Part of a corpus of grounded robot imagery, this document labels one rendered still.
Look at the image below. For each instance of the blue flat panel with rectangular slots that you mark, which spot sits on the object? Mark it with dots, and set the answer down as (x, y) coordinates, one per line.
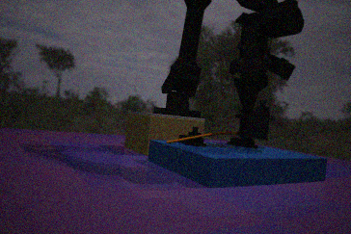
(238, 163)

